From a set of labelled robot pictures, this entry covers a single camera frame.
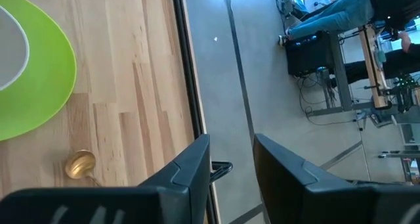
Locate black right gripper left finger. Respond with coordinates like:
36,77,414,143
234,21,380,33
0,133,211,224

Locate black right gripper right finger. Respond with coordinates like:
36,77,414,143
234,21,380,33
252,133,420,224

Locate lime green round plate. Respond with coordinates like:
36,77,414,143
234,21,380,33
0,0,78,142

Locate white round bowl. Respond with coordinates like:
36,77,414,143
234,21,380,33
0,5,31,92

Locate gold metal spoon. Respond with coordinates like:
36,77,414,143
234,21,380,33
64,148,103,188

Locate wooden desk top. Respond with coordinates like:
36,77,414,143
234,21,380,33
358,24,390,110

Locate black computer case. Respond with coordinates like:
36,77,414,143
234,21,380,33
283,30,336,78

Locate person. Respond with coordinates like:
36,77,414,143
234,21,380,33
330,30,420,89
278,0,420,47

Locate black frame clamp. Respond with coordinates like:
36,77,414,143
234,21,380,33
209,161,234,185

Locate black floor cables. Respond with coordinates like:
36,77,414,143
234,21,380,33
296,75,359,127

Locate wooden desk with metal frame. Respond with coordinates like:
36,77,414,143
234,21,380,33
307,32,375,118

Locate black metal table frame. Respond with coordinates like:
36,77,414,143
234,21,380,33
170,0,221,224

